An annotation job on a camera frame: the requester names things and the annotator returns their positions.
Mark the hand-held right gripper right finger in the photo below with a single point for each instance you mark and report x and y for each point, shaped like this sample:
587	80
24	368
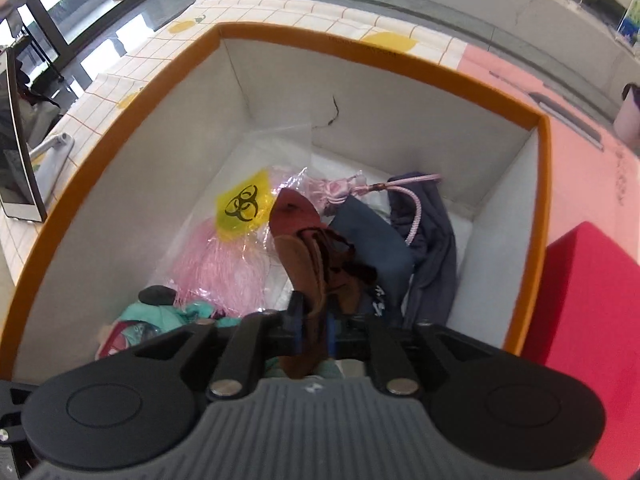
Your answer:
331	335

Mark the green poster card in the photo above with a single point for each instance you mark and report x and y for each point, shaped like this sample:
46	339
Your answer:
631	25

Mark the teal plush doll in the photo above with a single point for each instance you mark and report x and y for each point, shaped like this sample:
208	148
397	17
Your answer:
170	317

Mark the red box clear front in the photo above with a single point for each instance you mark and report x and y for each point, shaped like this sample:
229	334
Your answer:
590	300

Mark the pink bin black liner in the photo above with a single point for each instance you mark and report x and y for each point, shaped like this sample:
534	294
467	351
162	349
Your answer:
627	120

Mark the silver monitor on stand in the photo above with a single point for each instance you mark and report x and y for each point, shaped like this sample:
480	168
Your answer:
20	160

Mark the navy cloth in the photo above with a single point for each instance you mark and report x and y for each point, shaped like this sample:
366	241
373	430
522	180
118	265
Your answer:
370	240

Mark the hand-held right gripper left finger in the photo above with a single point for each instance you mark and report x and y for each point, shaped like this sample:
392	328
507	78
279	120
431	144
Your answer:
300	325

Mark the pink brocade pouch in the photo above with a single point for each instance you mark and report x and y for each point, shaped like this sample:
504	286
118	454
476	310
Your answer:
335	190

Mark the orange cardboard box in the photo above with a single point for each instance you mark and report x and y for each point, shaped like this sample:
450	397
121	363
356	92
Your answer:
150	160

